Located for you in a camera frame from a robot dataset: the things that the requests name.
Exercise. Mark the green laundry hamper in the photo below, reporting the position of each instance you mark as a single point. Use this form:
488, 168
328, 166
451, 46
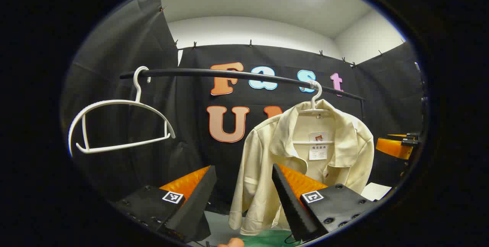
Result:
267, 239

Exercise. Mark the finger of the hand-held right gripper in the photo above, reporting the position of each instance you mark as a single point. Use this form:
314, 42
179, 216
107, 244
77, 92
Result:
408, 135
393, 148

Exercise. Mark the black backdrop cloth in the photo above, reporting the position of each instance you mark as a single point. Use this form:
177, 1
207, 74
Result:
153, 163

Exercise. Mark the white plastic hanger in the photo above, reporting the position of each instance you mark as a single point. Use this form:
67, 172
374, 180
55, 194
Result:
114, 101
316, 99

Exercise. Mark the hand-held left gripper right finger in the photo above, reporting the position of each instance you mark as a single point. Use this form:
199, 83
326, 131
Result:
292, 208

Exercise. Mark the cream collared shirt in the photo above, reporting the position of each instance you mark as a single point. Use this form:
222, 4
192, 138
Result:
259, 163

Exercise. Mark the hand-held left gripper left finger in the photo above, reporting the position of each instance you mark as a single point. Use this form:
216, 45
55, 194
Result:
195, 201

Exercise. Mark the black clothes rail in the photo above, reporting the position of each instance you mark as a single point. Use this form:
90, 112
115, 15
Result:
183, 72

